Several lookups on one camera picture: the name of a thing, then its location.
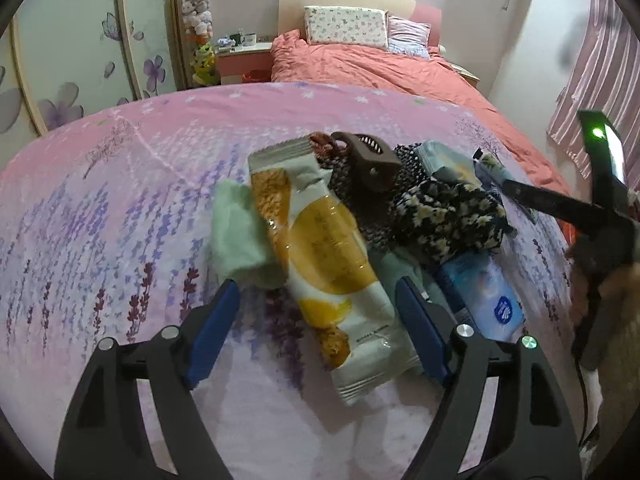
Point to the pink striped curtain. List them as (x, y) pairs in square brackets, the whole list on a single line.
[(595, 75)]

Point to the white mug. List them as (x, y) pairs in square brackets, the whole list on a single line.
[(249, 38)]

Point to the small red bin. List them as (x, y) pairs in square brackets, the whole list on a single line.
[(256, 76)]

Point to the light green cloth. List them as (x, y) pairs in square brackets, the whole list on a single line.
[(240, 235)]

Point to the blue tissue pack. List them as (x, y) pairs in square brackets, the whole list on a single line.
[(485, 295)]

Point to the blue snack packet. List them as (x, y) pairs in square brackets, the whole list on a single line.
[(442, 160)]

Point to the floral glass wardrobe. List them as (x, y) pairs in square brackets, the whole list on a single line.
[(75, 50)]

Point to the white floral pillow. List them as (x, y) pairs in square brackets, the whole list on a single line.
[(345, 24)]

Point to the white yellow snack packet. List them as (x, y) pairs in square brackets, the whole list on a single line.
[(325, 250)]

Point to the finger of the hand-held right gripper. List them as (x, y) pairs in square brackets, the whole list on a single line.
[(545, 202)]

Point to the grey green cloth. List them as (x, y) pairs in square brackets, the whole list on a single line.
[(395, 265)]

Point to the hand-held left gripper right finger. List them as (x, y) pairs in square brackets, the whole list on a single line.
[(425, 332)]

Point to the pink white nightstand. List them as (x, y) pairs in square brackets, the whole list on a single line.
[(242, 60), (467, 74)]

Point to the lavender printed pink sheet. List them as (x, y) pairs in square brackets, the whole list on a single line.
[(125, 210)]

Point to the coral bed duvet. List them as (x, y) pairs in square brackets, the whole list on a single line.
[(390, 70)]

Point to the purple striped pillow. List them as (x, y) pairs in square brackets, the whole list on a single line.
[(407, 35)]

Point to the white floral cream tube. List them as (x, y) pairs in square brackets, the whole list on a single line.
[(492, 167)]

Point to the hanging plush toys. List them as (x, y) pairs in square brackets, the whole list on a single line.
[(200, 15)]

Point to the black floral fabric pouch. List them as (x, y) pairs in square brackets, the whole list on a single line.
[(445, 220)]

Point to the black mesh pouch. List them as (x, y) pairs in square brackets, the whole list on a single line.
[(365, 215)]

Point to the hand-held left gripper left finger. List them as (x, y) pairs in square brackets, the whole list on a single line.
[(215, 330)]

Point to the dark brown hair claw clip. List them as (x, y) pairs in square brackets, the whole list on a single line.
[(367, 165)]

